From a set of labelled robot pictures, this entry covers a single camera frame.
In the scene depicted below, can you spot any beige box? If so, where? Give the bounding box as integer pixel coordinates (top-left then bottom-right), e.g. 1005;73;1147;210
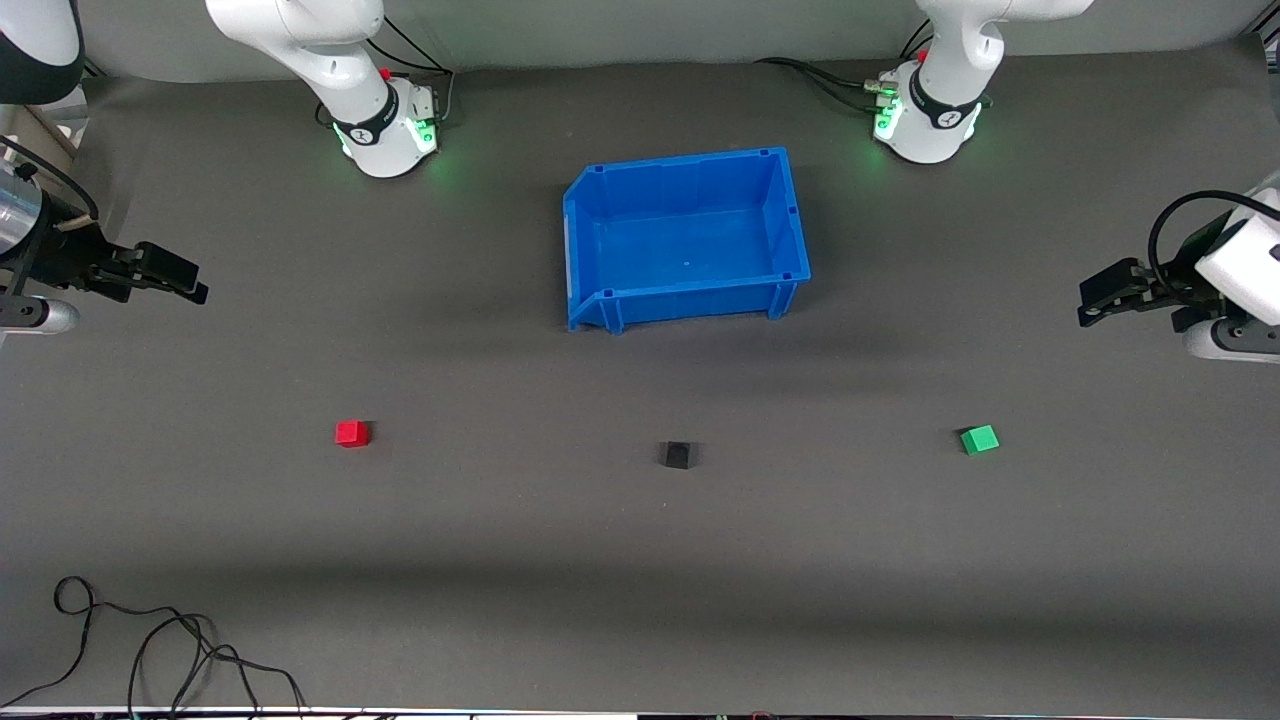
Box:
0;103;83;179

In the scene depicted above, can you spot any black left arm base cable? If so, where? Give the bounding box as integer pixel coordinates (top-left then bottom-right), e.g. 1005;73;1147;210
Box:
754;20;933;113

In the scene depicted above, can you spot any black right arm base cable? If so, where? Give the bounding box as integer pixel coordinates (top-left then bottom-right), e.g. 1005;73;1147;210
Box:
365;15;457;126

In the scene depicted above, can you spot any thin black loose cable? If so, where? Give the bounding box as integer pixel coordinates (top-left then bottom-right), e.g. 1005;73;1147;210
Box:
0;575;306;717

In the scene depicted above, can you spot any black left arm wrist cable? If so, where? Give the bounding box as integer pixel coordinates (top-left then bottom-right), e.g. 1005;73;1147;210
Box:
1147;190;1263;291

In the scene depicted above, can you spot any black arm wrist cable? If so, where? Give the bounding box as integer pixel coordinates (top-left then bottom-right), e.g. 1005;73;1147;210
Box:
0;135;101;223
1147;190;1263;291

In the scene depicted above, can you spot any black right arm wrist cable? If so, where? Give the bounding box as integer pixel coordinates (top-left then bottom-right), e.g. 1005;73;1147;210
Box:
0;135;101;223

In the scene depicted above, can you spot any blue plastic storage bin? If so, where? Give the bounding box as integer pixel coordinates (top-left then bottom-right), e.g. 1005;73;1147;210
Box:
562;147;812;334

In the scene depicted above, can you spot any black arm base cable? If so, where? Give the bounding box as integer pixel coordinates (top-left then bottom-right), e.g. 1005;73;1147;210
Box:
754;20;933;113
365;15;457;126

